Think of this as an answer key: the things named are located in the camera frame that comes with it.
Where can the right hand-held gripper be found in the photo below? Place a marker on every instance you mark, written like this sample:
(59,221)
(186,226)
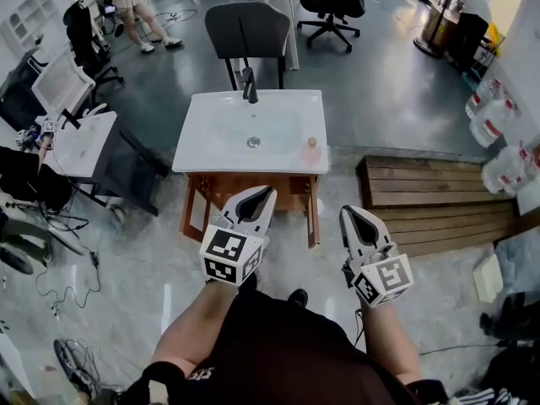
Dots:
(390,279)

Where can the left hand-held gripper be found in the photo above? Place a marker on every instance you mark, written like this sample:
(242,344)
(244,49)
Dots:
(223,251)

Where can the wooden cabinet door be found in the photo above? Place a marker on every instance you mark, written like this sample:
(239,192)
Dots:
(198,219)
(313,226)

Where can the person's right forearm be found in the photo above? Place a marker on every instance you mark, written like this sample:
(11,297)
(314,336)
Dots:
(388,344)

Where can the person's left forearm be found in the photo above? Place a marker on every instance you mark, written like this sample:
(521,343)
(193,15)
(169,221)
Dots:
(185,331)

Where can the wooden cabinet body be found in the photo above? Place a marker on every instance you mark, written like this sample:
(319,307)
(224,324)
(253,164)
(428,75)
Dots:
(295,179)

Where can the person's black shoe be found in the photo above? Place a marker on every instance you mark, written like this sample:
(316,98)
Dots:
(298,298)
(249,283)

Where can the wooden slat platform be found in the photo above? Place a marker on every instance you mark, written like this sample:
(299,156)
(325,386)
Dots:
(430,209)

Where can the white sink basin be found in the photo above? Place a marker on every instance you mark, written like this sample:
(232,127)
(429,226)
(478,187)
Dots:
(219,142)
(84,150)

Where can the pink bottle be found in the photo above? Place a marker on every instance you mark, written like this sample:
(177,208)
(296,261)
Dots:
(310,156)

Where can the black faucet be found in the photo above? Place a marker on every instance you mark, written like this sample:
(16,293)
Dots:
(71,118)
(251,91)

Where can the white box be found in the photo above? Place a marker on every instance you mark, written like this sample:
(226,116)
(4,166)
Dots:
(488,279)

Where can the person's black shirt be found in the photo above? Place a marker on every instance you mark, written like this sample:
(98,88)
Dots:
(274,352)

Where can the black floor equipment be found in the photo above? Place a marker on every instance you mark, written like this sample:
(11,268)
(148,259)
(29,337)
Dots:
(510,319)

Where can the grey upholstered chair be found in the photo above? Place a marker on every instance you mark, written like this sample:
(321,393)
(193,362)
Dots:
(249,32)

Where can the black box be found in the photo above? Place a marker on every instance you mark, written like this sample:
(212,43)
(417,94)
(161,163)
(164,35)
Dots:
(468,40)

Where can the white mesh office chair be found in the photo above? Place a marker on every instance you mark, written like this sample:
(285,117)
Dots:
(63,82)

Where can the white shelf unit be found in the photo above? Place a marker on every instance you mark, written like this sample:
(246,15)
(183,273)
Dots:
(29,19)

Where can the pedestal fan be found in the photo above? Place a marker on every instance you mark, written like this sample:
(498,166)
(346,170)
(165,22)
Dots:
(434,32)

